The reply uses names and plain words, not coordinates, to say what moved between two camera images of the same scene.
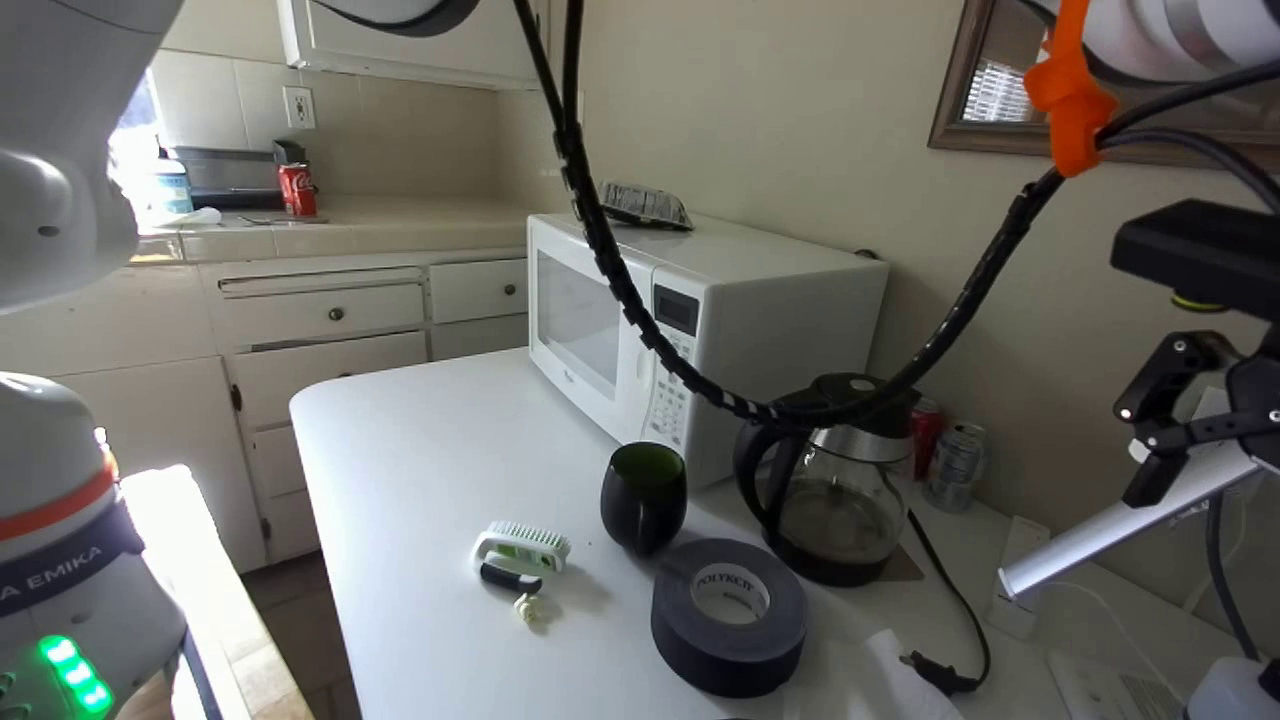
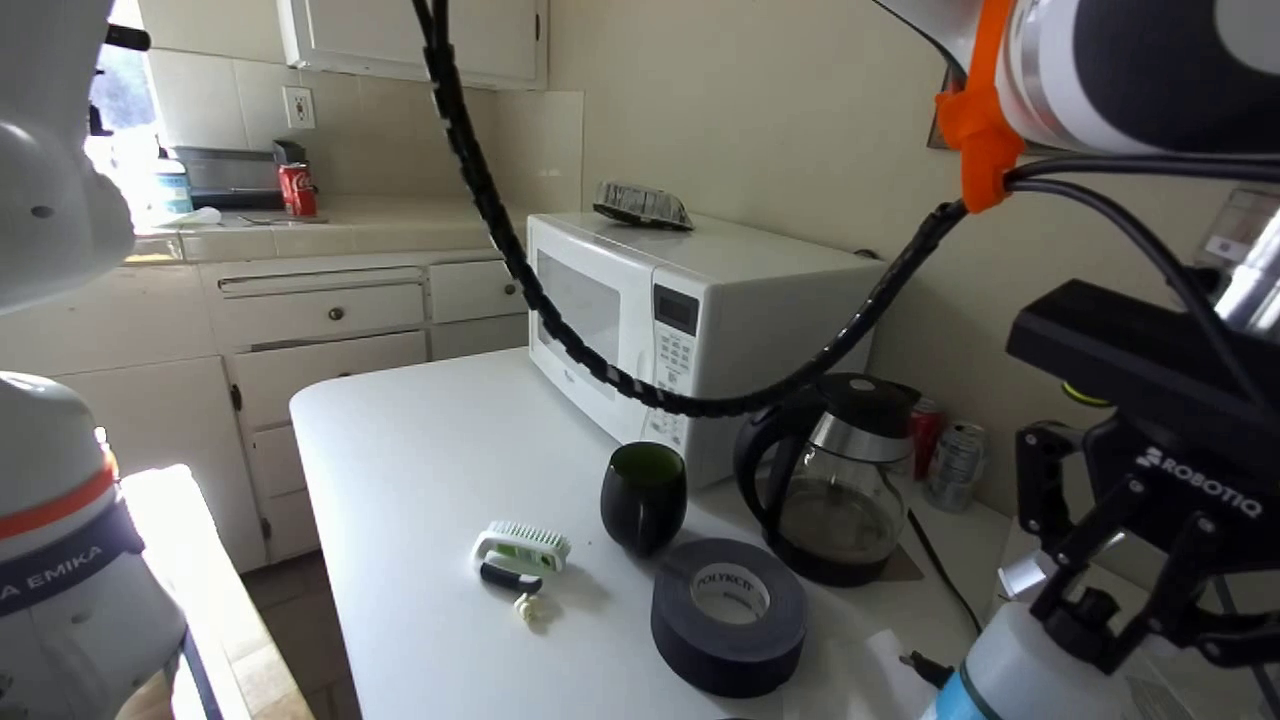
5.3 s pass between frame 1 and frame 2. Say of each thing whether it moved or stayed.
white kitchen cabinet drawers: stayed
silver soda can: stayed
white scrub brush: stayed
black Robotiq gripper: moved
